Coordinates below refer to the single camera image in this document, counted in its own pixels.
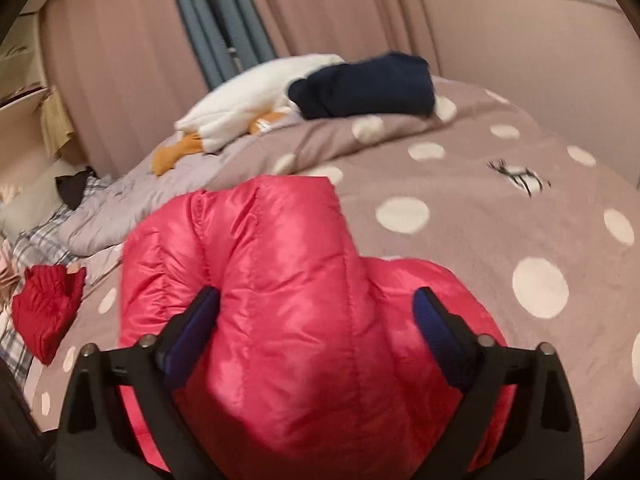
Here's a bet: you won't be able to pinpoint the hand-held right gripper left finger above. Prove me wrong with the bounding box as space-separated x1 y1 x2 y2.
54 286 222 480

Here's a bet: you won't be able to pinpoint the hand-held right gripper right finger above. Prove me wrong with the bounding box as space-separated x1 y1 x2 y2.
412 287 586 480

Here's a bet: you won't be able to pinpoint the red hooded puffer jacket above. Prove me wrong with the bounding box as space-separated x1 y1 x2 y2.
117 175 517 480

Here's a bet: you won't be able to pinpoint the red knit garment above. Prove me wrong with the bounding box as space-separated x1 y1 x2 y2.
11 264 87 366

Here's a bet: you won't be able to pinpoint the taupe polka dot blanket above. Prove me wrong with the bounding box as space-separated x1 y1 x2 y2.
25 75 640 480

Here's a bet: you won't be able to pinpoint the plaid cloth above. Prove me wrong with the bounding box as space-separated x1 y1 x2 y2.
0 175 115 386

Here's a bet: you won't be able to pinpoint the black cloth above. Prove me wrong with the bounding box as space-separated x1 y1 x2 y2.
55 166 99 211

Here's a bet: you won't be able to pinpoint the white pillow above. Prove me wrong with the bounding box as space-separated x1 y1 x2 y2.
0 160 68 241

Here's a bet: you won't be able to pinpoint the white plush toy orange feet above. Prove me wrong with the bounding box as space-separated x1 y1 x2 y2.
152 54 347 177

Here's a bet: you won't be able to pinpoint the tan hanging cloth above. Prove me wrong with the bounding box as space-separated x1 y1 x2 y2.
40 87 77 158

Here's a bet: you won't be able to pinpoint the navy blue folded garment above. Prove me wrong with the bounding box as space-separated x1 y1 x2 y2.
288 51 436 121

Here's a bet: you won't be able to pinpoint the pink curtain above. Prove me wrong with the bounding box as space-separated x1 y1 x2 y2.
40 0 441 177

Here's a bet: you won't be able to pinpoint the blue-grey curtain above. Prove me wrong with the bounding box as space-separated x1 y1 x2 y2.
165 0 277 93

